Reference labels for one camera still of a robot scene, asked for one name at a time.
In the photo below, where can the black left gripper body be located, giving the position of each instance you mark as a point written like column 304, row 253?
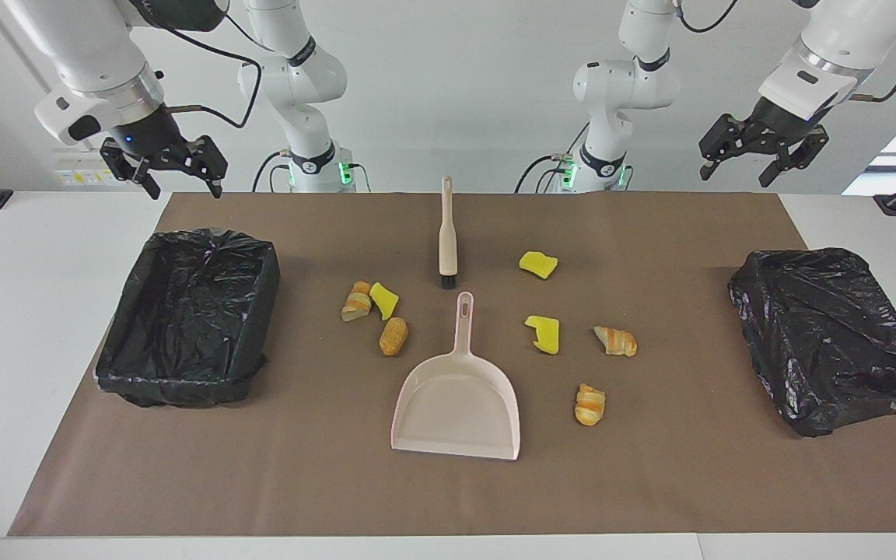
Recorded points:
column 778, row 124

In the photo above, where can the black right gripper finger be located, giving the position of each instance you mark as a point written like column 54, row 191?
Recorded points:
column 125, row 165
column 207, row 159

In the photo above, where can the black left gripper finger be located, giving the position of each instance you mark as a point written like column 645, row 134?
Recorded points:
column 724, row 140
column 802, row 152

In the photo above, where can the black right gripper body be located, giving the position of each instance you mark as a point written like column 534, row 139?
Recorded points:
column 148, row 136

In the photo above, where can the striped croissant piece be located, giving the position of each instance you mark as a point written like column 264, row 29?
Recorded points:
column 356, row 303
column 617, row 342
column 589, row 406

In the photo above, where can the yellow sponge piece green backing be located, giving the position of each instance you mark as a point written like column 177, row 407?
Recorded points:
column 537, row 264

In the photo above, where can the small yellow sponge piece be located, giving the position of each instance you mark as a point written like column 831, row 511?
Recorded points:
column 384, row 302

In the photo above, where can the pink brush with black bristles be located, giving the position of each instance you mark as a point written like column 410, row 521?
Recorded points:
column 447, row 241

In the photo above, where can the notched yellow sponge piece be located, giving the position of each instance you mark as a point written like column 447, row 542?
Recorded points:
column 545, row 334

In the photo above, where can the pink plastic dustpan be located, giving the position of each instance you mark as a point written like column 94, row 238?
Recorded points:
column 456, row 412

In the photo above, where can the open bin with black bag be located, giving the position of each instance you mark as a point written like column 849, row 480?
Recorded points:
column 183, row 327

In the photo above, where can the bin covered by black bag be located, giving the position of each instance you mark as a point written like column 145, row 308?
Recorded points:
column 829, row 342

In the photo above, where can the brown oval bread roll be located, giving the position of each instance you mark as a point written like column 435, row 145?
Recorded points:
column 393, row 337

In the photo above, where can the brown table mat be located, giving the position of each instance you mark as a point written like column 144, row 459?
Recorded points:
column 650, row 482

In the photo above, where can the white wall socket strip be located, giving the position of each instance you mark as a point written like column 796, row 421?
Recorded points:
column 75, row 175

